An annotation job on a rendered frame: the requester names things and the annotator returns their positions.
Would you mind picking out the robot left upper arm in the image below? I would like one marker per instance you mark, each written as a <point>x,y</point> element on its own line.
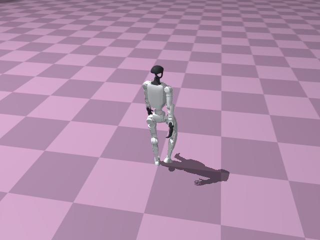
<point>144,85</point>

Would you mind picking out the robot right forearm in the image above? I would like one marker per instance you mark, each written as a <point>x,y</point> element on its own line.
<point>171,114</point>

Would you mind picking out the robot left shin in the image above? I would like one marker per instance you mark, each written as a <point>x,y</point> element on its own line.
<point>155,150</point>

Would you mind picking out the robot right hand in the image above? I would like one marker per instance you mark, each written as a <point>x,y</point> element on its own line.
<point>170,130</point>

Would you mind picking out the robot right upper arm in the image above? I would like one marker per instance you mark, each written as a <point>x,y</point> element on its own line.
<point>169,95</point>

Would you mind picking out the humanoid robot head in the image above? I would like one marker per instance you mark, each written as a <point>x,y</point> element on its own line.
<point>157,69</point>

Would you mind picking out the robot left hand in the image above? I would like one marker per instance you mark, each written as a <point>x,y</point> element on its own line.
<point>149,111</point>

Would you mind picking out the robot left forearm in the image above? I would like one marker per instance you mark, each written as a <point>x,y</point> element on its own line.
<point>147,103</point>

